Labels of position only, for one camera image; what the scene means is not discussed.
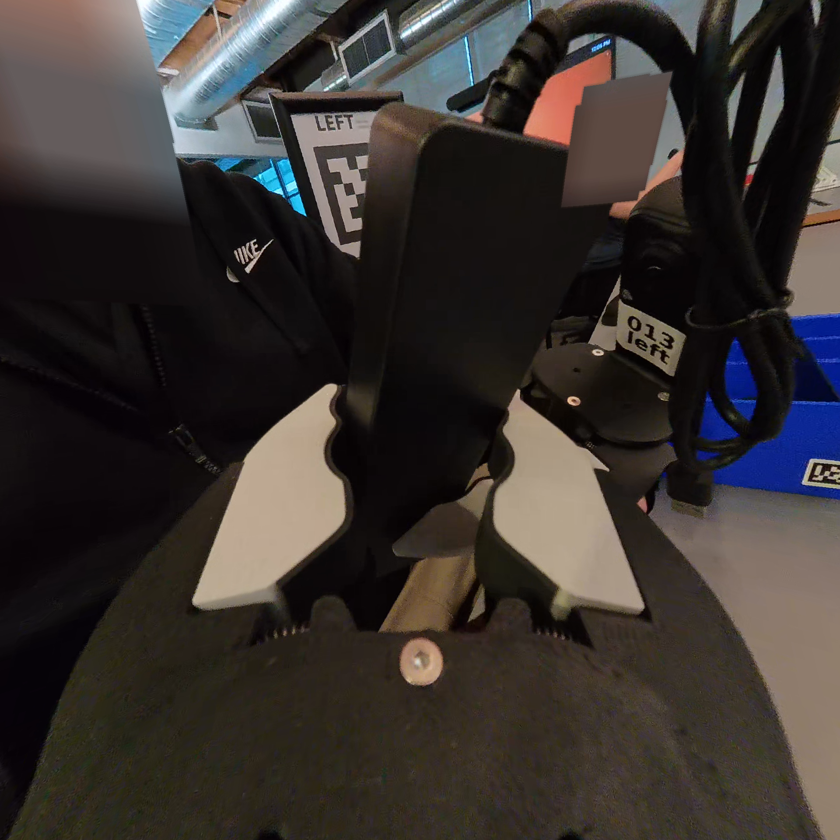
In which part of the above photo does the orange screen computer monitor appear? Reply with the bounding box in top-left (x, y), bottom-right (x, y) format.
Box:
top-left (521, 36), bottom-right (619, 147)

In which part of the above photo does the black twist tie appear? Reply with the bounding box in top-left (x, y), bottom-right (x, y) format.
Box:
top-left (686, 292), bottom-right (796, 333)

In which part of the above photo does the blue plastic bin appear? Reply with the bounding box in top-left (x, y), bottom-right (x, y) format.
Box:
top-left (694, 314), bottom-right (840, 501)

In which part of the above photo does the black usb cable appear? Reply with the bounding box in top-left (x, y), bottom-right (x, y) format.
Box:
top-left (482, 0), bottom-right (829, 513)

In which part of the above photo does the black usb hub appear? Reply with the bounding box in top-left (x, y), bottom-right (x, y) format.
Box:
top-left (343, 101), bottom-right (614, 578)

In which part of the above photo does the small silver air duct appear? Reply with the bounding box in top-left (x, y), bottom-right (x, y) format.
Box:
top-left (399, 0), bottom-right (549, 55)

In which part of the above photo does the white vent grille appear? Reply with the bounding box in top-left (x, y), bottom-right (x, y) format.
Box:
top-left (336, 12), bottom-right (398, 85)
top-left (241, 98), bottom-right (284, 143)

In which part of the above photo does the black webcam bar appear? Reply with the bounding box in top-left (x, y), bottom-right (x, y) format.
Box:
top-left (446, 77), bottom-right (494, 112)

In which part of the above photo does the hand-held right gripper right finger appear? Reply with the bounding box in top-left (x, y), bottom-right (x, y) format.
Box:
top-left (474, 400), bottom-right (647, 623)

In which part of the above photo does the black framed tag sign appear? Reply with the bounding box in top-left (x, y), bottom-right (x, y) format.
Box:
top-left (269, 91), bottom-right (403, 258)

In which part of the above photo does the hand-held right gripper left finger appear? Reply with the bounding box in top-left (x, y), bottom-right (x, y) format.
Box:
top-left (192, 384), bottom-right (357, 624)

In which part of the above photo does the large silver air duct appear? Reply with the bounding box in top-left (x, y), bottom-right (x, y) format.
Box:
top-left (136, 0), bottom-right (342, 129)

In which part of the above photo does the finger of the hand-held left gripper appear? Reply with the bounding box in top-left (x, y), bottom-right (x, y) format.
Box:
top-left (392, 489), bottom-right (488, 560)

